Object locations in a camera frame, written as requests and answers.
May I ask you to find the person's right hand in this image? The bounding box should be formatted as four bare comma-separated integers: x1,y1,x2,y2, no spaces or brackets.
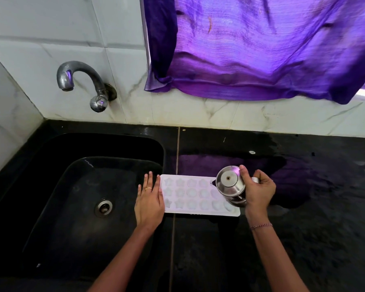
239,165,277,219

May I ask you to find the person's left hand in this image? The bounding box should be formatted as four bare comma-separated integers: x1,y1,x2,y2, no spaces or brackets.
134,171,165,230

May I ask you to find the steel jug with lid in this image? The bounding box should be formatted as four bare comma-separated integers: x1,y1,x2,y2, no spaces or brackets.
212,165,260,208

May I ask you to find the white ice cube tray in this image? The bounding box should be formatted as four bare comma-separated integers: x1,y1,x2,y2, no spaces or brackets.
159,174,241,217

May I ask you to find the person's left forearm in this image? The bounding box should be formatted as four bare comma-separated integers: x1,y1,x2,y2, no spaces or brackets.
88,223,157,292

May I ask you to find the person's right forearm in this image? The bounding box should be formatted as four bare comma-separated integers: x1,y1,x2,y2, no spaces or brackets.
246,211,309,292

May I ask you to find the steel sink drain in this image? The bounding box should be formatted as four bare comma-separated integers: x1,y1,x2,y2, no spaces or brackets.
94,199,114,218

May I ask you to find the black sink basin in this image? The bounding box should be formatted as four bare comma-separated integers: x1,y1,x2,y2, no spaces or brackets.
0,132,165,278

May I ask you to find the purple curtain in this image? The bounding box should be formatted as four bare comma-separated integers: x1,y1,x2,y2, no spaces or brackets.
139,0,365,105

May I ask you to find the steel wall tap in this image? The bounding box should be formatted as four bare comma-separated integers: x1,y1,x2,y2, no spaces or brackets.
57,61,117,113

